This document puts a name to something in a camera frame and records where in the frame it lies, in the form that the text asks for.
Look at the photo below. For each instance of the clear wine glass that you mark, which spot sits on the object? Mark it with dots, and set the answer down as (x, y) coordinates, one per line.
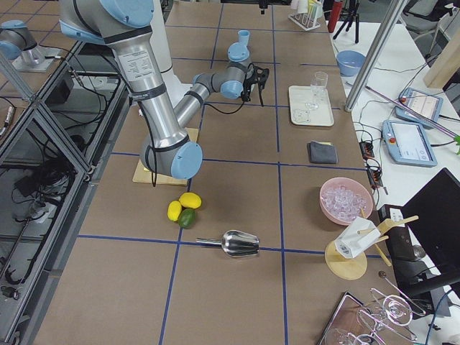
(317, 87)

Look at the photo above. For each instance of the teach pendant far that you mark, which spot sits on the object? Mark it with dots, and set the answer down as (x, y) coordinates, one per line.
(425, 104)

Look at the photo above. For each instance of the blue bowl on side table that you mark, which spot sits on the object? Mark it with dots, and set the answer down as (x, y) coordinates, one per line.
(350, 62)

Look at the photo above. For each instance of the white cup rack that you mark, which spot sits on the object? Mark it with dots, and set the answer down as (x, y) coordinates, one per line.
(306, 13)

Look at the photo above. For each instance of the yellow lemon front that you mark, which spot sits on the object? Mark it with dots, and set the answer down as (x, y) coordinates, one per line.
(174, 210)

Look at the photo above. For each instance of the green avocado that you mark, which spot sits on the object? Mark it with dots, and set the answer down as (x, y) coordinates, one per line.
(187, 218)

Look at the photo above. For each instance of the light blue plastic cup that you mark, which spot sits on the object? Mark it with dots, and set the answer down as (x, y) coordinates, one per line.
(243, 37)

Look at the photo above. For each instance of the yellow lemon rear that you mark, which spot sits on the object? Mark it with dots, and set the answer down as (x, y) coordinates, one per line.
(190, 200)

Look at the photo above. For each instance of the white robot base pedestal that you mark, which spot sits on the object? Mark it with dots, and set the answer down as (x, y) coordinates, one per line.
(175, 88)

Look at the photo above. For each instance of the white paper carton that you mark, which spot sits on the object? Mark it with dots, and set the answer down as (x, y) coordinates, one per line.
(358, 236)

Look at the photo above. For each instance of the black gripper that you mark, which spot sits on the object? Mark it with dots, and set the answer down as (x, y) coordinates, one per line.
(254, 77)

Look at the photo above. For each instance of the teach pendant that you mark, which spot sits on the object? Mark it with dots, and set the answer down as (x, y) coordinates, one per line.
(407, 143)
(425, 104)

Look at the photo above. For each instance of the grey folded cloth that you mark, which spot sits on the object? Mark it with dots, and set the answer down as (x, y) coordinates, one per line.
(322, 153)

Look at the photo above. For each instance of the black monitor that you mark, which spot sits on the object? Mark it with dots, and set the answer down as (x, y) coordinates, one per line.
(436, 205)

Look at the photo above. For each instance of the wooden cutting board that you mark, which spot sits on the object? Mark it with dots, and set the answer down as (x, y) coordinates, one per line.
(185, 165)

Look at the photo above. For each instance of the hanging wine glasses rack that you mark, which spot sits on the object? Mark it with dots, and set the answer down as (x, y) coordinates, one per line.
(384, 319)

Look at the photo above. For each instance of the black camera tripod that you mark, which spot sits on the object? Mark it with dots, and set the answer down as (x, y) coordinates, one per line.
(352, 17)

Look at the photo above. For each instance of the teach pendant near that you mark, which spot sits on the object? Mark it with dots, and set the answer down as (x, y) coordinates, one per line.
(407, 143)

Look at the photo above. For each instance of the yellow lemon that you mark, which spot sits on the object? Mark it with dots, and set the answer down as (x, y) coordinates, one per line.
(190, 200)
(174, 210)

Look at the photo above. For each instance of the pink bowl of ice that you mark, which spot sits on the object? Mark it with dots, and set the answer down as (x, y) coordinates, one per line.
(343, 199)

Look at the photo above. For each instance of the cream bear tray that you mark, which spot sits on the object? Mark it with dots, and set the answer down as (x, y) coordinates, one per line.
(302, 116)

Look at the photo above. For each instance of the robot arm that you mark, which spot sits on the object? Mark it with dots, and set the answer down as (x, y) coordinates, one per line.
(135, 32)

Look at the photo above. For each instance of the metal ice scoop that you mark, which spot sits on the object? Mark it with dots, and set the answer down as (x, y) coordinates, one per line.
(235, 243)

